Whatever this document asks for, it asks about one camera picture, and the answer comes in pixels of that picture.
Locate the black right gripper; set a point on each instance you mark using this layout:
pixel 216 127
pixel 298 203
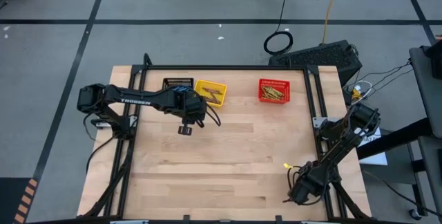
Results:
pixel 307 182

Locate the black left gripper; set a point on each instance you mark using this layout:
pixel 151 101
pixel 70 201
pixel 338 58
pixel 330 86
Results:
pixel 190 108

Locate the brown crayon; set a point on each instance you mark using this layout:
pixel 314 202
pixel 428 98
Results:
pixel 213 101
pixel 217 102
pixel 214 96
pixel 212 90

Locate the blue crayon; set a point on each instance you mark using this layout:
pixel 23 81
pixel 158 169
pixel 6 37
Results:
pixel 181 88

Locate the yellow plastic basket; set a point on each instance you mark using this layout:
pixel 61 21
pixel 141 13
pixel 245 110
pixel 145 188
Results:
pixel 221 89

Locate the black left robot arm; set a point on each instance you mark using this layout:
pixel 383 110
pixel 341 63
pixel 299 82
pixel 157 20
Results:
pixel 131 99

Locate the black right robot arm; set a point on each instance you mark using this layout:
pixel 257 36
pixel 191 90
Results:
pixel 345 134

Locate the black table clamp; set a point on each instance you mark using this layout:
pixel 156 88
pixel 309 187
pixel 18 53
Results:
pixel 186 218
pixel 278 218

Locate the black plastic basket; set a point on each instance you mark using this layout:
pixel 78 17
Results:
pixel 177 80

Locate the white paper sheet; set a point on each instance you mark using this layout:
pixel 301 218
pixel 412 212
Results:
pixel 374 155

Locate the red plastic basket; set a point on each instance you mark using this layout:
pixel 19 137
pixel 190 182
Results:
pixel 276 82

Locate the black perforated computer case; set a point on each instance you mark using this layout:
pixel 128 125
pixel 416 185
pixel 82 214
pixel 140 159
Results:
pixel 317 56

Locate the grey side table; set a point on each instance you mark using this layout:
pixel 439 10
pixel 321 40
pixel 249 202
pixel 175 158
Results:
pixel 428 89

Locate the black box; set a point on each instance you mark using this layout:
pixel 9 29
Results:
pixel 436 58

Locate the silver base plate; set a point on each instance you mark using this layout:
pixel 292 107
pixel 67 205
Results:
pixel 318 122
pixel 100 125

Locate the silver aluminium bracket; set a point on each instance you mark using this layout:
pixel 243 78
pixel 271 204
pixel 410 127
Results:
pixel 129 222

